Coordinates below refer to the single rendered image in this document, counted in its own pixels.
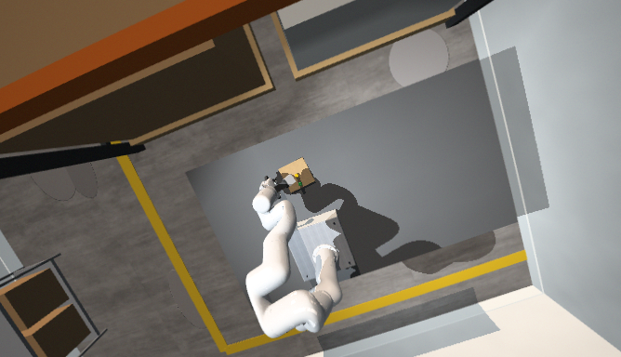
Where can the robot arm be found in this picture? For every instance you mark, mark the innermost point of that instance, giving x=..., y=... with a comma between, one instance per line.
x=300, y=309

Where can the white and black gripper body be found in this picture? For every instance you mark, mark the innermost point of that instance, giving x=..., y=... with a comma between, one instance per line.
x=269, y=182

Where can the tan square mat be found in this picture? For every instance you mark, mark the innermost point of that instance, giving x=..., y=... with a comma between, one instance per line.
x=297, y=167

